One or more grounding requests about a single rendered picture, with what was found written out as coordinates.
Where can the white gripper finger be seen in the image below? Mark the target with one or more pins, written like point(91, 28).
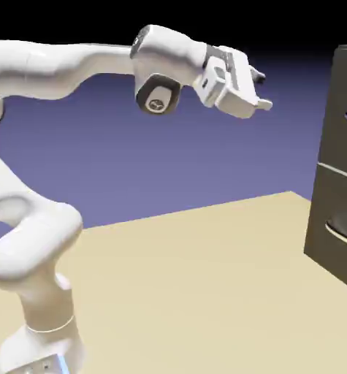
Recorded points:
point(264, 103)
point(258, 73)

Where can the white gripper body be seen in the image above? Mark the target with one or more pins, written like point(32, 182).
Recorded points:
point(241, 87)

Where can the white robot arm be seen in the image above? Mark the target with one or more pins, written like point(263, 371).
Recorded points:
point(73, 62)

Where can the dark wooden cabinet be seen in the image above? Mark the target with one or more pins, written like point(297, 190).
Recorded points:
point(336, 163)

